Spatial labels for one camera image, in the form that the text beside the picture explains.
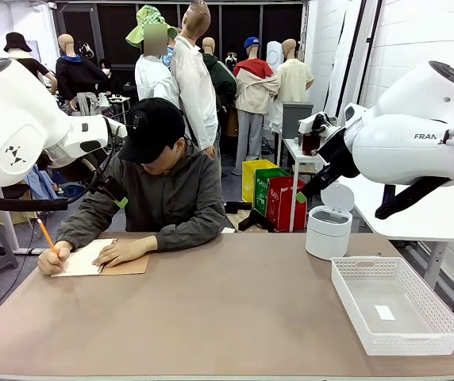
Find black right arm cable sleeve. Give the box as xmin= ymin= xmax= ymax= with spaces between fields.
xmin=374 ymin=176 xmax=452 ymax=220

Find white desk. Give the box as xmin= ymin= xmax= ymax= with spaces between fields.
xmin=0 ymin=186 xmax=49 ymax=255

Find grey box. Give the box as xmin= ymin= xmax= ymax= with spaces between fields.
xmin=281 ymin=102 xmax=314 ymax=140

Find black bucket hat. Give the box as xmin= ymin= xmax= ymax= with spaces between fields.
xmin=3 ymin=32 xmax=33 ymax=53

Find black arm cable sleeve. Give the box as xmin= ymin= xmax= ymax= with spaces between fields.
xmin=374 ymin=176 xmax=452 ymax=220
xmin=0 ymin=189 xmax=93 ymax=212

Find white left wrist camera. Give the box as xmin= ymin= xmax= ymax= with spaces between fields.
xmin=103 ymin=116 xmax=129 ymax=139

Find mannequin short white shirt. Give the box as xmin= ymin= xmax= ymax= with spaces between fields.
xmin=134 ymin=21 xmax=181 ymax=116

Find yellow bag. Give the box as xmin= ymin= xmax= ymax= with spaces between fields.
xmin=241 ymin=159 xmax=279 ymax=206

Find green bag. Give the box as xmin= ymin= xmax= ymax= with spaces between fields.
xmin=253 ymin=167 xmax=291 ymax=217

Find white round lidded bin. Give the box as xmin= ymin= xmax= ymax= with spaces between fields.
xmin=305 ymin=182 xmax=356 ymax=262

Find mannequin black sweater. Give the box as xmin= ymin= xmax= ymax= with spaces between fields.
xmin=55 ymin=33 xmax=111 ymax=117

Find mannequin dark green hoodie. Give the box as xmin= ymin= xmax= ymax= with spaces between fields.
xmin=202 ymin=37 xmax=239 ymax=167

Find glass jar brown liquid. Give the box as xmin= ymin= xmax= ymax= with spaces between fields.
xmin=302 ymin=133 xmax=323 ymax=156

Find black baseball cap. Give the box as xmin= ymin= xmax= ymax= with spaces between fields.
xmin=117 ymin=98 xmax=187 ymax=164

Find coloured crates on floor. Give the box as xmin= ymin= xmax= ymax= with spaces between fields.
xmin=265 ymin=176 xmax=310 ymax=233

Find large white table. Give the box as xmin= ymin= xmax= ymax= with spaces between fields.
xmin=337 ymin=174 xmax=454 ymax=289

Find person's right hand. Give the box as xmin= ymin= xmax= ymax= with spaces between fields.
xmin=37 ymin=240 xmax=73 ymax=276

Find black left arm cable sleeve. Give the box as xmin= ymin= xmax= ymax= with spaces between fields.
xmin=0 ymin=189 xmax=93 ymax=212

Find yellow pencil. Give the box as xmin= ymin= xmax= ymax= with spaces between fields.
xmin=36 ymin=217 xmax=67 ymax=273

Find mannequin black top jeans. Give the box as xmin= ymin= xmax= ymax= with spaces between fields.
xmin=7 ymin=49 xmax=59 ymax=96

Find green checkered sun hat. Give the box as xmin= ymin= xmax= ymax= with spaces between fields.
xmin=125 ymin=4 xmax=179 ymax=49

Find black metal stand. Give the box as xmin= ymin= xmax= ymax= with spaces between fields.
xmin=225 ymin=201 xmax=275 ymax=233

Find person's left forearm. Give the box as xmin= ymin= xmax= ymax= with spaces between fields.
xmin=156 ymin=221 xmax=230 ymax=253

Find mannequin red beige jacket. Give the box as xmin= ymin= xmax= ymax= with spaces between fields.
xmin=233 ymin=37 xmax=280 ymax=176

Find black wall pipe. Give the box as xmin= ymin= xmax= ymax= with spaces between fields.
xmin=352 ymin=0 xmax=369 ymax=106
xmin=364 ymin=0 xmax=383 ymax=80

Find mannequin cream shirt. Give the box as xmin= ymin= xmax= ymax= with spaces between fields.
xmin=268 ymin=38 xmax=315 ymax=134

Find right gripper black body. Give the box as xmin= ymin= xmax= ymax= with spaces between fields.
xmin=318 ymin=129 xmax=361 ymax=179

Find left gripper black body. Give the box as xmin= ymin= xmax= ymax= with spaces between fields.
xmin=64 ymin=149 xmax=111 ymax=191

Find spiral notebook kraft cover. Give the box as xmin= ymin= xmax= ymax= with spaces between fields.
xmin=51 ymin=237 xmax=151 ymax=278

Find blue cloth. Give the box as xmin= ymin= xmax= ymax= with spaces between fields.
xmin=24 ymin=166 xmax=60 ymax=199

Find small white side table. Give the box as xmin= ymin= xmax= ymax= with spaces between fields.
xmin=282 ymin=137 xmax=327 ymax=199

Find masked person in black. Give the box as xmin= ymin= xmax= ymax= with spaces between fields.
xmin=98 ymin=58 xmax=119 ymax=94

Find person's right forearm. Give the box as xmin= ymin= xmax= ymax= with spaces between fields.
xmin=56 ymin=194 xmax=127 ymax=252

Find person's left hand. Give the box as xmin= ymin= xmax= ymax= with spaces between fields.
xmin=91 ymin=236 xmax=159 ymax=267

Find white perforated plastic basket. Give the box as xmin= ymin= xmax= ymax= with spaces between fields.
xmin=331 ymin=256 xmax=454 ymax=357

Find person in grey jacket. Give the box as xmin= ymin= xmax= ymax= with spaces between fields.
xmin=56 ymin=137 xmax=230 ymax=253

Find tall mannequin long white shirt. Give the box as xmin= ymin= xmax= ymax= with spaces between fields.
xmin=170 ymin=0 xmax=221 ymax=160

